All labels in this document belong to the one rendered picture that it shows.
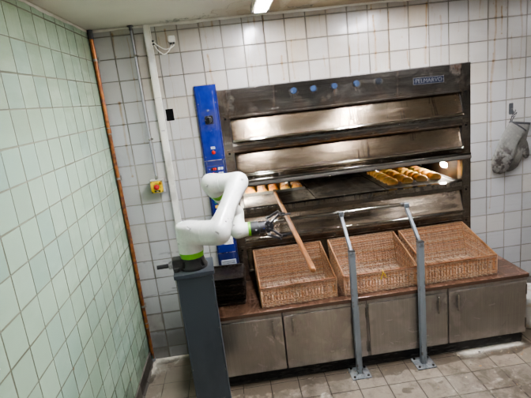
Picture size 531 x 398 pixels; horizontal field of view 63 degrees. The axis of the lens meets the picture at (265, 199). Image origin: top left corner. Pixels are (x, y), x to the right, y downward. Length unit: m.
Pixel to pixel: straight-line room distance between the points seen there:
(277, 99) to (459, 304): 2.00
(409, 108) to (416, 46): 0.45
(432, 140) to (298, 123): 1.08
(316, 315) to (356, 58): 1.90
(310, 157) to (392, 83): 0.83
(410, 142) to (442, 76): 0.54
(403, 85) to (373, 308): 1.68
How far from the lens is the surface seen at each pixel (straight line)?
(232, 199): 2.33
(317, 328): 3.24
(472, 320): 3.64
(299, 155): 3.38
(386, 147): 3.55
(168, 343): 3.88
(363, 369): 3.50
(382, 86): 3.52
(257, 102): 3.32
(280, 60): 3.34
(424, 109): 3.64
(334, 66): 3.41
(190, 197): 3.39
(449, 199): 3.85
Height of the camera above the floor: 2.04
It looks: 13 degrees down
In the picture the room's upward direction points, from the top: 7 degrees counter-clockwise
